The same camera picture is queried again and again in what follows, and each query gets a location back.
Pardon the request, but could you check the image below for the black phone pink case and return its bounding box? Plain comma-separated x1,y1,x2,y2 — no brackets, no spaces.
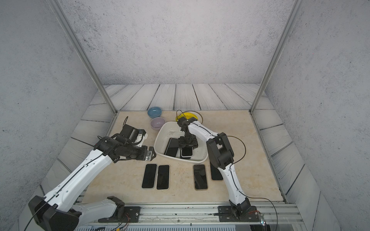
193,165,208,190

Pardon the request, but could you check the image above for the black phone cream case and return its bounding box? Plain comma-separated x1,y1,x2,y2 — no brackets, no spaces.
210,164,223,181

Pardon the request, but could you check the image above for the blue ceramic bowl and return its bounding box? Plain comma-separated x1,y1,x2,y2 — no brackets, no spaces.
147,106,162,118

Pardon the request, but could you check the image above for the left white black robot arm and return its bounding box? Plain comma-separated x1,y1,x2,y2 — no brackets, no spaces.
29,136,157,231

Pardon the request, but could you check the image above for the white plastic storage box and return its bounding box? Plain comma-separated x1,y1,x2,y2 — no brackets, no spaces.
154,121,208,164

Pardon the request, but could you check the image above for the left metal frame post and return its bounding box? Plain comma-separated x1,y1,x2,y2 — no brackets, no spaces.
47,0,118,115

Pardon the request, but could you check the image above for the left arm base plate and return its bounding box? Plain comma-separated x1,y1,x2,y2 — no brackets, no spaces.
98,206,141,224

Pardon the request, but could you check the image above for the black phone dark case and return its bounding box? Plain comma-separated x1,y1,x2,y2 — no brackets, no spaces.
164,138,179,157

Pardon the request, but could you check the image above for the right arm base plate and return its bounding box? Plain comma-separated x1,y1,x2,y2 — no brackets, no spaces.
214,206,261,222

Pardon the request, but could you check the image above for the right metal frame post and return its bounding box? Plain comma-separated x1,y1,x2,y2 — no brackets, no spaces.
250,0,304,115

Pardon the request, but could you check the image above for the black phone grey case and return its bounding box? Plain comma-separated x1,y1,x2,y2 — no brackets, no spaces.
180,146,193,159

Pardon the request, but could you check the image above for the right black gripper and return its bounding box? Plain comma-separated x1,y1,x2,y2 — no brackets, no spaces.
177,135,197,149

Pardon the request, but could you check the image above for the black phone white case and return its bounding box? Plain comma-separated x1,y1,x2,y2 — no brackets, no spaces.
156,165,170,190

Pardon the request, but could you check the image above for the black phone light blue case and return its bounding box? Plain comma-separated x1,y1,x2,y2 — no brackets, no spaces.
142,164,157,189

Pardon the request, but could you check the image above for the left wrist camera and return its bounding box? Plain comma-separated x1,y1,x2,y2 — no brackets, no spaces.
119,124,147,145

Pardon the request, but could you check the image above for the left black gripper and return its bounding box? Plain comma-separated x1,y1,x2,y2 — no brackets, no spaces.
125,144,159,160

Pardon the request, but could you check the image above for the aluminium mounting rail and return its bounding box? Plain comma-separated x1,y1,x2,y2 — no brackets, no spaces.
85,202,306,231

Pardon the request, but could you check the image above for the plate with yellow bananas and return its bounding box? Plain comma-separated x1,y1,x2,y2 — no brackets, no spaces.
175,110,203,123

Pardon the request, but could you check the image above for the metal frame post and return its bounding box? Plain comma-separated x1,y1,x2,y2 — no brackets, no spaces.
250,0,304,115
47,0,118,115

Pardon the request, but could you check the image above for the purple ceramic bowl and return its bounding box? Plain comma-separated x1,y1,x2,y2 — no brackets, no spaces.
150,117,166,131

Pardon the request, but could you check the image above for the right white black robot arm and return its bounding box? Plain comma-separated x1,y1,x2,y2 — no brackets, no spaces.
177,117,252,220

